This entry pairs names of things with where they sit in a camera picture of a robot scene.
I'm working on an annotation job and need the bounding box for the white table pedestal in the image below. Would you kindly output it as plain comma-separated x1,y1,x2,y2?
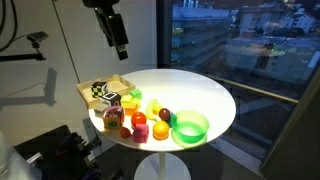
134,151,192,180

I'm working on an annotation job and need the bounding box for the red tomato toy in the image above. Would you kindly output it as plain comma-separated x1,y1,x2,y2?
130,111,148,129

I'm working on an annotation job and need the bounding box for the black equipment cart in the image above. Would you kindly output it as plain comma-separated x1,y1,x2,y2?
14,124,124,180

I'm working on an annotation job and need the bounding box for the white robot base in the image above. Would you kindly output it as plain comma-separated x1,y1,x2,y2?
0,130,43,180

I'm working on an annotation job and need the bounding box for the small red strawberry toy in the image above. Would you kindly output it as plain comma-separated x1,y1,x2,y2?
119,126,132,139

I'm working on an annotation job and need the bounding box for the black tripod camera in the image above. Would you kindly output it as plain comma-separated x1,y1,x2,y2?
0,31,50,63

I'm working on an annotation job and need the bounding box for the orange bell pepper toy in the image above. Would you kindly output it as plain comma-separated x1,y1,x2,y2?
102,105,126,131

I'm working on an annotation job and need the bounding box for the translucent green bowl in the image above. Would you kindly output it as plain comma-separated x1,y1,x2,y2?
170,110,210,145

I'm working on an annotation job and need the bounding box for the dark window frame post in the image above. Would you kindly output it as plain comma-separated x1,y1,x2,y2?
156,0,174,70

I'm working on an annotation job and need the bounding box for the yellow banana toy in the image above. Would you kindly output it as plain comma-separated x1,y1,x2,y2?
145,98,164,121

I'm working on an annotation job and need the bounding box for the black white checkered cube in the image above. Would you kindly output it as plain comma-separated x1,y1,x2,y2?
90,81,108,99

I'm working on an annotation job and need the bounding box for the small green cube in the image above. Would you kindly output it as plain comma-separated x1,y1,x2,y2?
129,88,143,100

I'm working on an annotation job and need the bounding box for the pink cube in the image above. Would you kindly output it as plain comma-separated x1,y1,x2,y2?
133,123,150,144

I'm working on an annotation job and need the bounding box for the yellow green block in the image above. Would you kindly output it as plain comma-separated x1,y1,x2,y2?
120,94,142,108

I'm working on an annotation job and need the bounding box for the wooden tray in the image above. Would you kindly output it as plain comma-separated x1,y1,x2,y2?
75,73,137,110

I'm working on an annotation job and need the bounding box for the orange wooden block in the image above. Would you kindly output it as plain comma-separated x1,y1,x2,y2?
121,101,139,117

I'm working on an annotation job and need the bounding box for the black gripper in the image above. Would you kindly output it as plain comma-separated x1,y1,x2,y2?
94,6,130,62

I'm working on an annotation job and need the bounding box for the dark red plum toy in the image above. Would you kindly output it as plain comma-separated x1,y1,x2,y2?
158,107,171,122

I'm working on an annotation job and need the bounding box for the orange fruit toy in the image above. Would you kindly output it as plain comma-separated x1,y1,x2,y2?
152,120,170,141

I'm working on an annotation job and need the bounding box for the metal window railing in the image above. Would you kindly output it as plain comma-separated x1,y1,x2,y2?
173,66,300,104

